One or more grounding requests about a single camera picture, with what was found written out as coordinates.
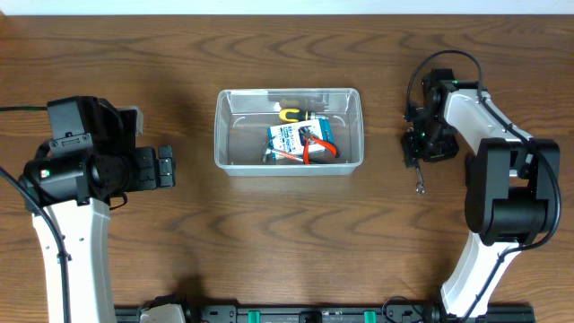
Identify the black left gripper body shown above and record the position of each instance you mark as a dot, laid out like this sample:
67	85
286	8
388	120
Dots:
146	168

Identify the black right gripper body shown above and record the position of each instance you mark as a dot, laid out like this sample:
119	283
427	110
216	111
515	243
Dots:
432	144

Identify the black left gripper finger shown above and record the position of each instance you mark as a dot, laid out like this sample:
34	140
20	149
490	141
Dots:
165	152
166	173

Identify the silver offset ring wrench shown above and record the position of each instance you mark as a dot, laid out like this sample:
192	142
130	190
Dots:
420	188

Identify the red black handled cutters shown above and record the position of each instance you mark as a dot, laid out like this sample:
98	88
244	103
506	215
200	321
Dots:
309	139

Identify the black orange telescopic pickup tool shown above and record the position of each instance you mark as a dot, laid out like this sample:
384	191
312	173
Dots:
269	152

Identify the blue white small box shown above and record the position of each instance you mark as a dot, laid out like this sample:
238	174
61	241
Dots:
287	137

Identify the yellow black stubby screwdriver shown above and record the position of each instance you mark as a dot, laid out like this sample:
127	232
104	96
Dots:
293	115

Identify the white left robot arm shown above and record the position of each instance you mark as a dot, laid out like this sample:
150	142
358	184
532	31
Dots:
74	191

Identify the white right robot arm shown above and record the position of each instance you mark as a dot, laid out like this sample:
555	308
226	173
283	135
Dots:
512	199

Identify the clear plastic container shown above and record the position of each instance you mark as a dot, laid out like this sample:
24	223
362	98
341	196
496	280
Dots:
243	116

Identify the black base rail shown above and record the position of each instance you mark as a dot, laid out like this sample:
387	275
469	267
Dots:
174	308

